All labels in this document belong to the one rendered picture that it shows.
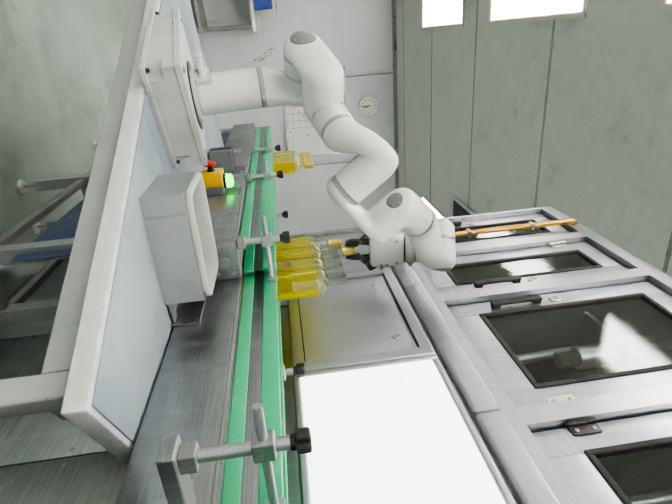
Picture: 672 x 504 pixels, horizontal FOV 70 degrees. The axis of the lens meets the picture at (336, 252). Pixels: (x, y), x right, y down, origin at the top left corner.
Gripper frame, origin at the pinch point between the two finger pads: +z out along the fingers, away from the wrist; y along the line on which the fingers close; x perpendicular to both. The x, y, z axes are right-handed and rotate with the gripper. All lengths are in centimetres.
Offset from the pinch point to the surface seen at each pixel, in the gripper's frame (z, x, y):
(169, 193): 27, 49, 34
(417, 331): -18.4, 24.6, -11.9
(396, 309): -12.9, 12.9, -12.5
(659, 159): -131, -108, -4
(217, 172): 40.8, -8.0, 22.4
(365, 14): 37, -586, 80
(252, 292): 20.0, 33.6, 4.2
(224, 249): 26.2, 30.8, 14.1
